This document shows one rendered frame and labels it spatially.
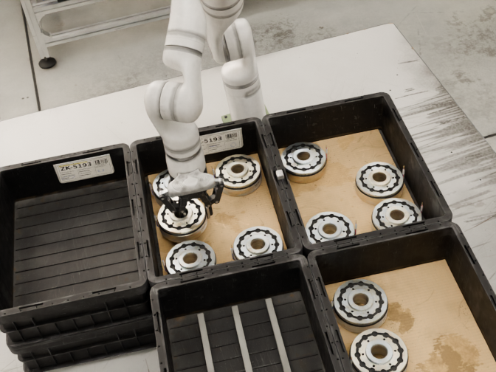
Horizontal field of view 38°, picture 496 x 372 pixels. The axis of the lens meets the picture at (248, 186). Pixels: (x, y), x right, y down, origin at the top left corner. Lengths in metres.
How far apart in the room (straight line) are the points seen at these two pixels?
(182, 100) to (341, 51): 1.00
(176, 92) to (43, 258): 0.52
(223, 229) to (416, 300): 0.43
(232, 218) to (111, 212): 0.27
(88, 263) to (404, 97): 0.98
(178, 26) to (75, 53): 2.28
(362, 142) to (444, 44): 1.75
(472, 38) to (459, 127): 1.53
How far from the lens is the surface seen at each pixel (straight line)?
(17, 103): 3.39
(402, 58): 2.19
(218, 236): 1.55
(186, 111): 1.29
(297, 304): 1.44
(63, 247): 1.62
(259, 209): 1.59
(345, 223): 1.52
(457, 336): 1.43
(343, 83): 2.09
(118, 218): 1.63
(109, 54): 3.52
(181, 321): 1.44
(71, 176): 1.69
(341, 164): 1.68
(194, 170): 1.40
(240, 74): 1.78
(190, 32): 1.31
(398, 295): 1.46
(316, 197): 1.61
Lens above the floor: 2.03
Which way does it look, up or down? 47 degrees down
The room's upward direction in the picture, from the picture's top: 7 degrees counter-clockwise
